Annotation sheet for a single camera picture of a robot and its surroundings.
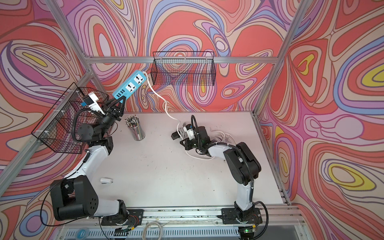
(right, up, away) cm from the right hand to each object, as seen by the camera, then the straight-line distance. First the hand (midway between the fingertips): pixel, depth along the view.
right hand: (182, 145), depth 93 cm
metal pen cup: (-30, +14, -2) cm, 34 cm away
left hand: (-21, +23, -30) cm, 43 cm away
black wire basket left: (-57, +11, -25) cm, 63 cm away
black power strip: (-5, +6, +5) cm, 9 cm away
